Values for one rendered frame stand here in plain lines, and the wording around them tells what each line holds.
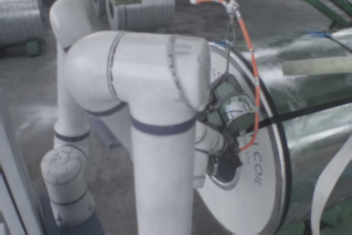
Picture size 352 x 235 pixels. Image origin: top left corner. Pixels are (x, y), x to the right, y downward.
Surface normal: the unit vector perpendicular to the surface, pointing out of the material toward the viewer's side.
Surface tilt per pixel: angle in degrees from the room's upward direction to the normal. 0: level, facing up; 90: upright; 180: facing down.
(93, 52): 52
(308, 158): 67
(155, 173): 88
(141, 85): 90
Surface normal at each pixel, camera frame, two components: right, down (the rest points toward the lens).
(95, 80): -0.30, 0.46
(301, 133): 0.32, -0.14
